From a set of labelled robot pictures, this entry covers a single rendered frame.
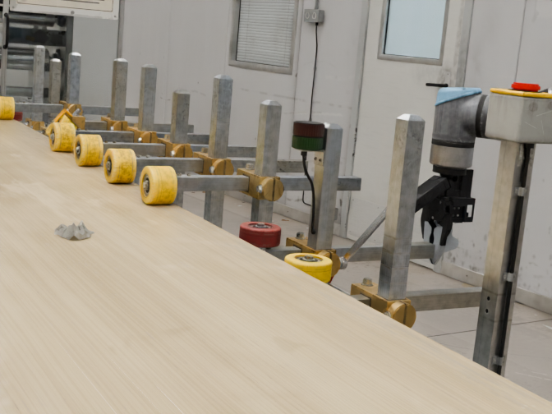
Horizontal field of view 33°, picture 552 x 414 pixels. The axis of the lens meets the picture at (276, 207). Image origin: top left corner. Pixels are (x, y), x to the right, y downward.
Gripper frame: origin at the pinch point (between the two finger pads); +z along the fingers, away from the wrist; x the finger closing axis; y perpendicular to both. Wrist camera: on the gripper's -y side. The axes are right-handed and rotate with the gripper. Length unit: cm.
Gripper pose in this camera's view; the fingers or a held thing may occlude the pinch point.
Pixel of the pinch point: (430, 258)
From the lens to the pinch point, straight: 203.7
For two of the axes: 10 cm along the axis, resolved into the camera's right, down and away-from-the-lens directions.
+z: -0.8, 9.8, 1.8
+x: -4.7, -2.0, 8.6
